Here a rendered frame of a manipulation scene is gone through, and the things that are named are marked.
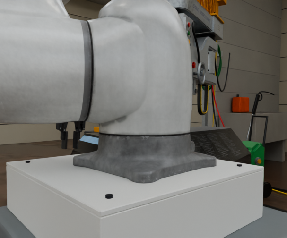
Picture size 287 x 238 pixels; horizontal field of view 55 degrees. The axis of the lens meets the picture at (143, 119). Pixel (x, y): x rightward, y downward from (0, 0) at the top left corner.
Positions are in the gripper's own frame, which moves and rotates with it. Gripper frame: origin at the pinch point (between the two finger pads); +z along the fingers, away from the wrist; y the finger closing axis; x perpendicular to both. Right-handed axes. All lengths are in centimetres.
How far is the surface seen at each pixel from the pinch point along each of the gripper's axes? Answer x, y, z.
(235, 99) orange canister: 112, 376, -53
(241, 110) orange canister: 103, 380, -35
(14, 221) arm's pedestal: -52, -41, 8
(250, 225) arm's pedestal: -80, -16, 6
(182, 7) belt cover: 4, 76, -80
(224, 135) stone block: -9, 111, -2
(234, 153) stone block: -18, 106, 8
